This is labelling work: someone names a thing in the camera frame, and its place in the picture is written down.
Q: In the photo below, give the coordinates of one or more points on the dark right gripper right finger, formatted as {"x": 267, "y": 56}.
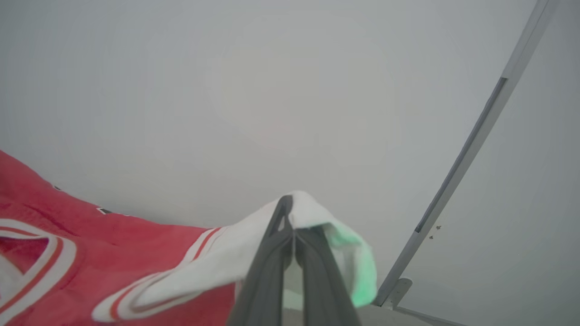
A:
{"x": 324, "y": 290}

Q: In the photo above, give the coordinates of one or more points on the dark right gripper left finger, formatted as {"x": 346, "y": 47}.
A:
{"x": 267, "y": 280}

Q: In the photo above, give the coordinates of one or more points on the red and white jersey garment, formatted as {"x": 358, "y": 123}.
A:
{"x": 90, "y": 271}

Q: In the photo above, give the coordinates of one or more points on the grey metal wall post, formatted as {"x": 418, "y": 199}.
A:
{"x": 451, "y": 181}

